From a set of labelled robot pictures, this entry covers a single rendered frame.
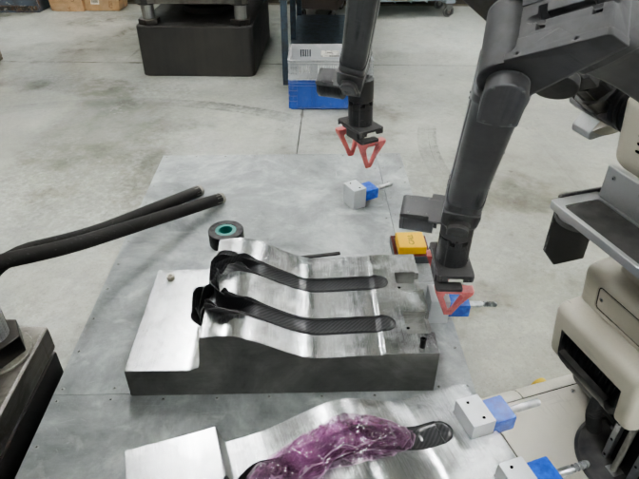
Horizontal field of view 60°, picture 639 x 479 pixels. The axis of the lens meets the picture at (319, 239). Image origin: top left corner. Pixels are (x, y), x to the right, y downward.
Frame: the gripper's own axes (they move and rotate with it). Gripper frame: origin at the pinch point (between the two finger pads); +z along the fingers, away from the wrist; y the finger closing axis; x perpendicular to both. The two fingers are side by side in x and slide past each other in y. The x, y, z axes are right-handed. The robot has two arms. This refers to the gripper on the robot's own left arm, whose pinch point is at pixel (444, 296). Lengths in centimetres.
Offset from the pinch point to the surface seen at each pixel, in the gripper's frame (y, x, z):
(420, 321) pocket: 9.0, -5.9, -2.1
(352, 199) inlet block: -38.3, -16.1, 2.2
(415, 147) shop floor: -240, 33, 87
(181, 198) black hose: -37, -58, 2
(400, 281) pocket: -1.7, -8.2, -2.1
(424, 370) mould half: 18.6, -6.3, -0.6
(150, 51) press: -373, -167, 70
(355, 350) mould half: 17.8, -17.6, -4.0
